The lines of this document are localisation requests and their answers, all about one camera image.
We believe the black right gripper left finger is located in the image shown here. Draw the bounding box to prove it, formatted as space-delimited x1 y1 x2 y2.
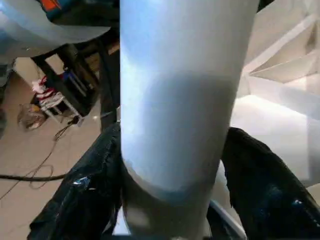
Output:
29 122 124 240

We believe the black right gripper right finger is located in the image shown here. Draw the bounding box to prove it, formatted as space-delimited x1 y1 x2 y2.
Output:
221 126 320 240

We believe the white plastic table leg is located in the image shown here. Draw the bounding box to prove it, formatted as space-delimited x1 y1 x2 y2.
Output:
119 0 258 240

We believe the clear plastic bag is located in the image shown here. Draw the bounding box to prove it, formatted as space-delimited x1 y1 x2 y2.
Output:
17 102 48 130

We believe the white stool with cloth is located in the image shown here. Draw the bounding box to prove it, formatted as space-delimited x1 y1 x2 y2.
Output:
32 74 81 125

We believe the thick black floor cable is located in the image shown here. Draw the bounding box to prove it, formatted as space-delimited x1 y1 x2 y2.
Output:
0 173 68 182

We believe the black furniture frame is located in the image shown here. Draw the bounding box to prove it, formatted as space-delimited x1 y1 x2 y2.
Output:
31 37 120 126

